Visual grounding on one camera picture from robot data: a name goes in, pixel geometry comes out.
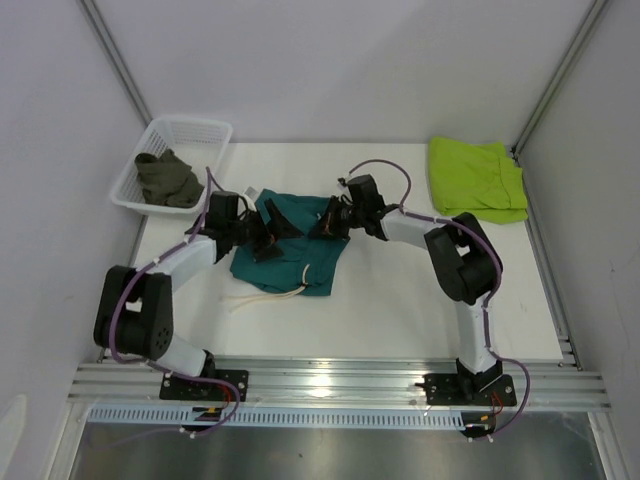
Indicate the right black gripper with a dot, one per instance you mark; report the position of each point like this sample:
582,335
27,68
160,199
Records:
328,225

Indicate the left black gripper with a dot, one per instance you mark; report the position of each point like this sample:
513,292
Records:
278,227

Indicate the teal green shorts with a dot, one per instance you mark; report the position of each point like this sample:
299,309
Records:
305,263

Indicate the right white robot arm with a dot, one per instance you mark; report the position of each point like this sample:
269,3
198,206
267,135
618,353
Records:
465,263

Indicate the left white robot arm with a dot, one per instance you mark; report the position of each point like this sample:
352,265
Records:
135,312

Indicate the olive green shorts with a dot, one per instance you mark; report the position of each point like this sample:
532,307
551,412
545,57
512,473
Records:
166,180

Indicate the lime green folded shorts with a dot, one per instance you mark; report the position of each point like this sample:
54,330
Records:
480,179

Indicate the white plastic basket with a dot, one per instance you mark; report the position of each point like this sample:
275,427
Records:
199,142

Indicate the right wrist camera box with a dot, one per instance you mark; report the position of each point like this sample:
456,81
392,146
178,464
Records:
364,193

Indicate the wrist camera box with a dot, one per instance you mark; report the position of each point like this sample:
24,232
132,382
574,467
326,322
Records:
222,209
364,193

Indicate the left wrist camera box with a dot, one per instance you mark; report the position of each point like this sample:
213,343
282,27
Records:
222,209

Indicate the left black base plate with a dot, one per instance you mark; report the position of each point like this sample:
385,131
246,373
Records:
178,389

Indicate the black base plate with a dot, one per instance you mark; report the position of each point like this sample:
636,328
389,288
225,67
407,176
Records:
442,389
178,389

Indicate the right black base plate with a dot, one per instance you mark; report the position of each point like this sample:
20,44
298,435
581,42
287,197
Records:
442,389

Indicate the white slotted cable duct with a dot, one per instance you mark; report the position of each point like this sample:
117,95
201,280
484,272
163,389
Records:
415,419

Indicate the left aluminium corner post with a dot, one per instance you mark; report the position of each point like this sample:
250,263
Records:
107,43

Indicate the aluminium corner post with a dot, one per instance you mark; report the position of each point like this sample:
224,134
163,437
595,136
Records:
107,43
578,44

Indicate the aluminium mounting rail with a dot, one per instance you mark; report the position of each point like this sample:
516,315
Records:
341,383

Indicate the right aluminium corner post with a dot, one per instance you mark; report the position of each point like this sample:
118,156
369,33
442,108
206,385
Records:
578,44

